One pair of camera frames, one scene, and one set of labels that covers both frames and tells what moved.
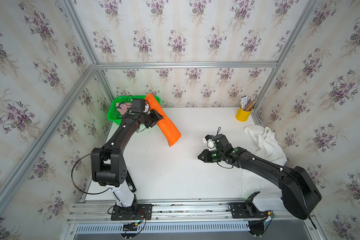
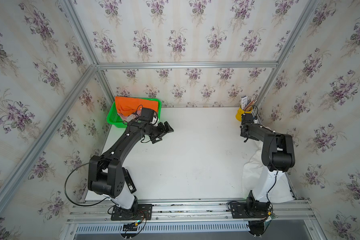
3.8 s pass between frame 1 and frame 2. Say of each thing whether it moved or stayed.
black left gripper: moved
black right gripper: moved
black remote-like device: stayed
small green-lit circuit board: stayed
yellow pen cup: stayed
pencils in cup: stayed
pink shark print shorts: moved
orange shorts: moved
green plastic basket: stayed
